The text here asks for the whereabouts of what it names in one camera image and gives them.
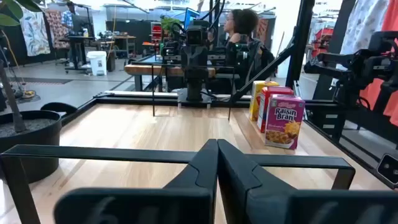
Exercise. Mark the background green plant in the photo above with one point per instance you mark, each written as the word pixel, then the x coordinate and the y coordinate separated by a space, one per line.
pixel 169 25

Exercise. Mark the black standing desk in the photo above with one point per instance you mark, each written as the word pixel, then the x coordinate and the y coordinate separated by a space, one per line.
pixel 76 39

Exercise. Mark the yellow Corn Pops cereal box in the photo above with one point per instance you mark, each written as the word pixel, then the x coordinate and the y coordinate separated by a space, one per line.
pixel 253 99

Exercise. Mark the coral hanging cloth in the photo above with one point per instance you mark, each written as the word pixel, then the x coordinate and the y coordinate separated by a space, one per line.
pixel 390 18

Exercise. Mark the purple Raisin Bran cereal box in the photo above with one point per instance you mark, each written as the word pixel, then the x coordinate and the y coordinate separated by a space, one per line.
pixel 284 124

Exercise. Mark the green potted plant black pot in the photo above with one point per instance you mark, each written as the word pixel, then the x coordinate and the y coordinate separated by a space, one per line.
pixel 31 140

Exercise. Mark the black background robot arm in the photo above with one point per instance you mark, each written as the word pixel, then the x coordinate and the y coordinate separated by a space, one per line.
pixel 363 65

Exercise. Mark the wooden shelf with black frame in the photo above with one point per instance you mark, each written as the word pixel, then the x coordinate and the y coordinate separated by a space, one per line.
pixel 93 153

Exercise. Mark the black aluminium rig frame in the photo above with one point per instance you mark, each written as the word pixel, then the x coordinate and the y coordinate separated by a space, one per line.
pixel 300 37

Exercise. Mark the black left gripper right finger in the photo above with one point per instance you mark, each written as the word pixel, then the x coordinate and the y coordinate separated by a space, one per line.
pixel 239 180

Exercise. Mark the black frame bracket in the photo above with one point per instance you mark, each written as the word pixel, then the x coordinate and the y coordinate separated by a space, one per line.
pixel 59 107

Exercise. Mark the wooden workbench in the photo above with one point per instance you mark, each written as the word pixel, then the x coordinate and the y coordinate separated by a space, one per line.
pixel 146 70

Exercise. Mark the blue monitor screen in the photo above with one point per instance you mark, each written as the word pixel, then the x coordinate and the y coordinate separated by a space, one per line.
pixel 190 15

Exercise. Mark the red Froot Loops cereal box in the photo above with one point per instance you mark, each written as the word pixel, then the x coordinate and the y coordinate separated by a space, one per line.
pixel 278 91

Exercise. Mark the person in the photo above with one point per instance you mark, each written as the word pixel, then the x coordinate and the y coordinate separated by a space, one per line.
pixel 242 21
pixel 66 18

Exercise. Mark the red cabinet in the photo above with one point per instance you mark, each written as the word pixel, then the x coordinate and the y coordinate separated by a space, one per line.
pixel 156 31

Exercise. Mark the wooden background table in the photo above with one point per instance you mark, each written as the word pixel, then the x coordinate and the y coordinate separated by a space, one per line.
pixel 124 37

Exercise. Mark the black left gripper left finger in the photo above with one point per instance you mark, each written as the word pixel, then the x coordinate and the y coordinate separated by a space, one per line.
pixel 192 174

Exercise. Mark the white waste bin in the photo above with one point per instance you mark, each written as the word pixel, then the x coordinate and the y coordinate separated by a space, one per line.
pixel 97 62

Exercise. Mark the black camera box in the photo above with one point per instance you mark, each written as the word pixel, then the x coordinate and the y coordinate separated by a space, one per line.
pixel 388 168

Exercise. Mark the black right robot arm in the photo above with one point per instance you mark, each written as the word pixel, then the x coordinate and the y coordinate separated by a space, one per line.
pixel 194 71

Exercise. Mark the white floral patterned cloth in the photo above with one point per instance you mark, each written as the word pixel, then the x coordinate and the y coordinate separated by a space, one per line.
pixel 34 31

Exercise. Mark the red patterned cloth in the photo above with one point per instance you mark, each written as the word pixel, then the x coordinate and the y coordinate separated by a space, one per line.
pixel 57 29

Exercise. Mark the white patterned garment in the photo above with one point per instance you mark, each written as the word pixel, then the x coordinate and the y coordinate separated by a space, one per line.
pixel 363 21

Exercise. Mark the red tool cart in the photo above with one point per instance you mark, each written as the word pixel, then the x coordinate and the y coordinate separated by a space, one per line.
pixel 323 40

